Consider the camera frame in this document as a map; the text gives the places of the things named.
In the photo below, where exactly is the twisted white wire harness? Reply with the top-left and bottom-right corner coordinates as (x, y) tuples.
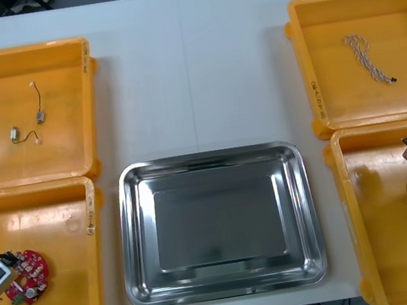
(342, 28), (399, 91)

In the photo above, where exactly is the steel tray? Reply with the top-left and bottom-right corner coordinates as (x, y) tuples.
(107, 135), (332, 305)

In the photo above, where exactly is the round red circuit board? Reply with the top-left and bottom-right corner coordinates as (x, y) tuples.
(0, 246), (55, 305)

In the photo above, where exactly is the black chair base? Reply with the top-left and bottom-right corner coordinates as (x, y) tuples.
(0, 0), (55, 17)

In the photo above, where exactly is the grey solenoid with black cable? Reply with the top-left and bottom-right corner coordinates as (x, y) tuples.
(28, 80), (49, 127)

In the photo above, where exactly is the pale solenoid with black cable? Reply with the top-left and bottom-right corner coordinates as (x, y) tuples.
(8, 123), (42, 148)

